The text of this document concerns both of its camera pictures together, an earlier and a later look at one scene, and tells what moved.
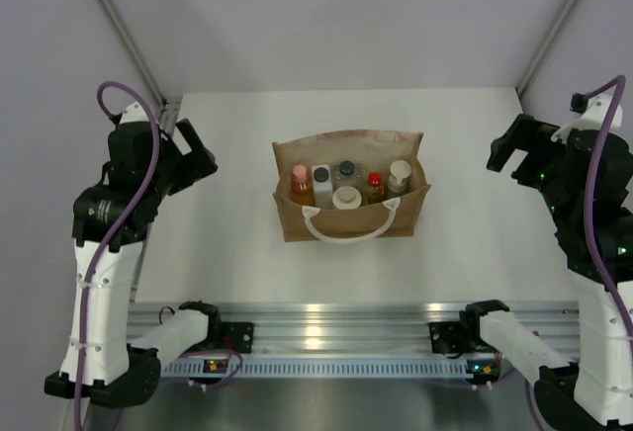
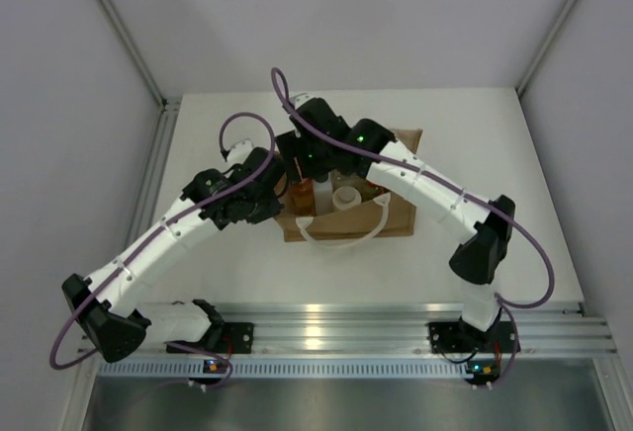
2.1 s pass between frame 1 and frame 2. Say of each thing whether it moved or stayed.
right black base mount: stayed
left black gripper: moved
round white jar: stayed
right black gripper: moved
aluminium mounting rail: stayed
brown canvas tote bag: stayed
